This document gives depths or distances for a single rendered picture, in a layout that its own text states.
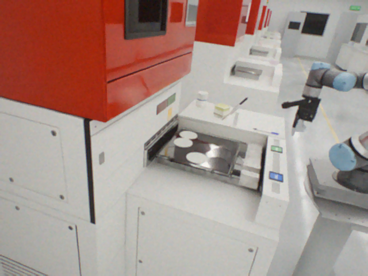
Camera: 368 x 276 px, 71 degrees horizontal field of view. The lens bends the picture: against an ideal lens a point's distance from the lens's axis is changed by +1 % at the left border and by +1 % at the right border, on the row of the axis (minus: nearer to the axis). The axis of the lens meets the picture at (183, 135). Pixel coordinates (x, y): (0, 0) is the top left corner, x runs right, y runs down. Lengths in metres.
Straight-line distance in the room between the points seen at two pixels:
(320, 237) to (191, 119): 0.92
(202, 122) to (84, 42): 0.96
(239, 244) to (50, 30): 0.95
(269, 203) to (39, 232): 0.91
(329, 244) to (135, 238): 0.97
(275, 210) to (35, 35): 0.95
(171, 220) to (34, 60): 0.75
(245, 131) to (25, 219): 1.13
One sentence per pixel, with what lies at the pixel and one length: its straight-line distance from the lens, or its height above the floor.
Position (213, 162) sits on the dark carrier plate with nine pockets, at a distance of 1.24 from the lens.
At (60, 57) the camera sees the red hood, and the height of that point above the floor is 1.39.
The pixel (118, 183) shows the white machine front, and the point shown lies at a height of 0.91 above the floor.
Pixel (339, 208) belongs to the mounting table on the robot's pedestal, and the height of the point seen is 0.82.
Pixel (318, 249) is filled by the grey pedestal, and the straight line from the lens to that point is 1.64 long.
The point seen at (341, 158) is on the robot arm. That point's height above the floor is 1.05.
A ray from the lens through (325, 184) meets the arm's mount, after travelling 1.36.
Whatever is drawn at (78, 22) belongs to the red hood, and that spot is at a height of 1.48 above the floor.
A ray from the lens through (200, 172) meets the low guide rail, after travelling 1.27.
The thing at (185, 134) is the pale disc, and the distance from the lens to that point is 1.47.
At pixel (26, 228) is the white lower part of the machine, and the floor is 0.66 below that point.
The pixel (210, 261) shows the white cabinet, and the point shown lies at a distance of 1.21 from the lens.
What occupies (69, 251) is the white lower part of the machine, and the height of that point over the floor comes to 0.62.
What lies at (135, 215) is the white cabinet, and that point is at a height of 0.71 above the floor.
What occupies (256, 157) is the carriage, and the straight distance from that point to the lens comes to 1.41.
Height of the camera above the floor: 1.54
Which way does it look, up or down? 26 degrees down
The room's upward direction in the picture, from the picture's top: 7 degrees clockwise
